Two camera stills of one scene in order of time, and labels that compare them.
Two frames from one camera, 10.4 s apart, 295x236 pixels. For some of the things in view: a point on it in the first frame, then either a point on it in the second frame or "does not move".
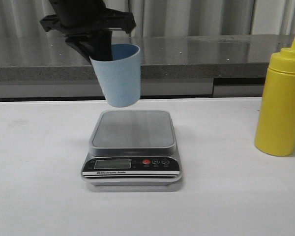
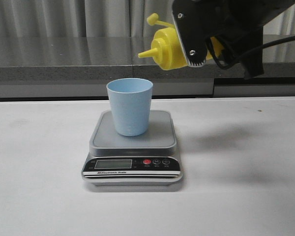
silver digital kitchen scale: (132, 148) does not move
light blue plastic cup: (120, 78) to (131, 98)
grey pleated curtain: (21, 18) does not move
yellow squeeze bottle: (280, 127) to (166, 49)
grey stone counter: (52, 68) does not move
